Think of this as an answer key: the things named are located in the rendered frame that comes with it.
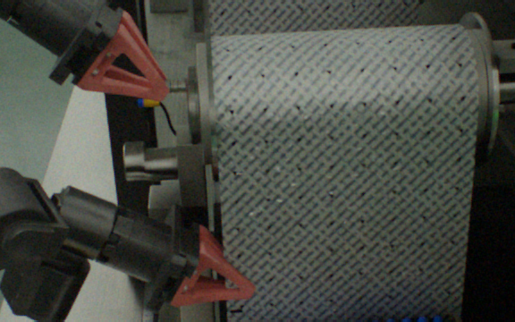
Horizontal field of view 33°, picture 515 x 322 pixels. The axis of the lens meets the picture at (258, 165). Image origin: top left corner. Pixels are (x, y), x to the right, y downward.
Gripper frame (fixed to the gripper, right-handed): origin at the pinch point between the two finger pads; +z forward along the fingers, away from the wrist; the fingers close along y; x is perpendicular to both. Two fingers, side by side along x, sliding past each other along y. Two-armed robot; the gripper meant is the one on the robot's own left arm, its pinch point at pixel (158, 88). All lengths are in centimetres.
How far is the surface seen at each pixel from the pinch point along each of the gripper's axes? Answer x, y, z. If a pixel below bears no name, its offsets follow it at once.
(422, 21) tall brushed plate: 14, -51, 35
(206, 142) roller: 0.4, 5.4, 5.5
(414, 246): 3.7, 5.8, 27.8
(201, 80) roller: 4.3, 3.8, 1.9
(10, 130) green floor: -167, -281, 13
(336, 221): 1.4, 6.0, 19.9
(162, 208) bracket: -10.9, -0.7, 8.1
